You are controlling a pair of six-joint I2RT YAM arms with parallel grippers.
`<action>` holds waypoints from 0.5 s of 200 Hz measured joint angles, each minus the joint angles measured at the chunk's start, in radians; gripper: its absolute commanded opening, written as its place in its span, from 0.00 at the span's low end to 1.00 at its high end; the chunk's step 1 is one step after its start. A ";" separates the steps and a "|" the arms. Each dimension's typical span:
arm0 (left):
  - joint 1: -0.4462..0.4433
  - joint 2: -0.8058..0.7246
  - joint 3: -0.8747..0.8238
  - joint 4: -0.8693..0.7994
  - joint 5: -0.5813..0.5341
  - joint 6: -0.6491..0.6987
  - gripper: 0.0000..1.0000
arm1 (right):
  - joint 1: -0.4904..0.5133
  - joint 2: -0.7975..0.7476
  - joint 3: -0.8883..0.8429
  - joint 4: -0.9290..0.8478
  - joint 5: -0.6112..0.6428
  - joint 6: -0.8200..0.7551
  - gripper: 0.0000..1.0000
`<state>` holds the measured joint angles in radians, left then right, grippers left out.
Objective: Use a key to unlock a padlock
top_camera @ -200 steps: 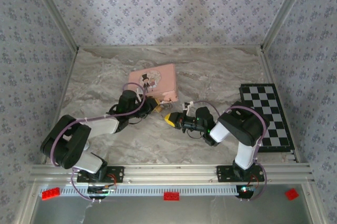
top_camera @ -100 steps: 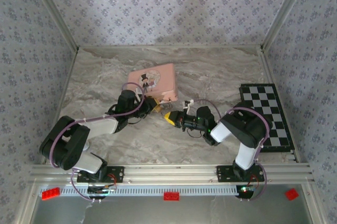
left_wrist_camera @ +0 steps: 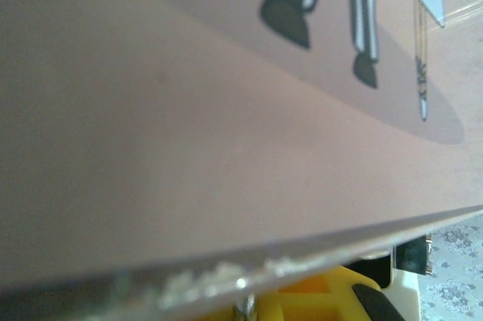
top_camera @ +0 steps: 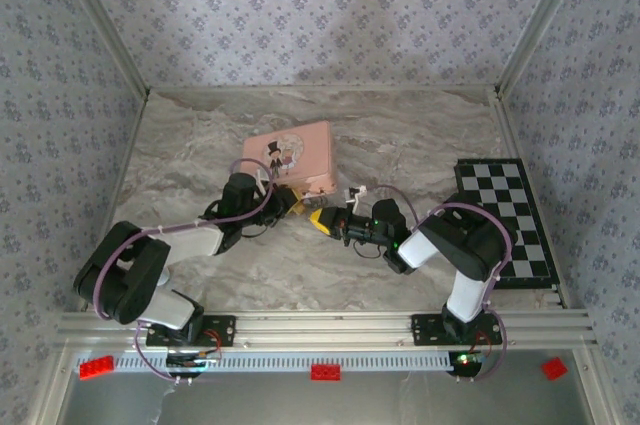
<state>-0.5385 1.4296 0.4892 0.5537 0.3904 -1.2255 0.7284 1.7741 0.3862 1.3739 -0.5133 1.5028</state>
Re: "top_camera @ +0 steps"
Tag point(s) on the pink tin box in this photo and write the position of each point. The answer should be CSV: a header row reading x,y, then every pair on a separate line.
x,y
300,155

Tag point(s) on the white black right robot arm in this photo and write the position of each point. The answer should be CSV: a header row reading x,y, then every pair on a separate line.
x,y
465,245

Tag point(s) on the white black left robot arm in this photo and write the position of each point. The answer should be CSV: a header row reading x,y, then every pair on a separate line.
x,y
125,270

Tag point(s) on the red toy brick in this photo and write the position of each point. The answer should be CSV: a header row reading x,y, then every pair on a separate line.
x,y
97,368
326,372
554,369

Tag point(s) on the black grey checkerboard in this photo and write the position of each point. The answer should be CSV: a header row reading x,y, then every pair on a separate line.
x,y
520,215

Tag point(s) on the grey metal sheet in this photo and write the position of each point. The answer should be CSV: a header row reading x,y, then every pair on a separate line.
x,y
320,402

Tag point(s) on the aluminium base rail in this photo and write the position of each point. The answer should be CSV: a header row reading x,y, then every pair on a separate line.
x,y
320,327

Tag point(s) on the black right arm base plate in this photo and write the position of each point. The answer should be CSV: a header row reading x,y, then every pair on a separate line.
x,y
425,329

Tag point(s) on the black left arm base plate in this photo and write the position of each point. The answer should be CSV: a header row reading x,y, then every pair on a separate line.
x,y
222,330

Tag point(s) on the aluminium frame post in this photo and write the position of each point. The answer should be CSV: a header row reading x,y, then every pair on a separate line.
x,y
104,25
536,25

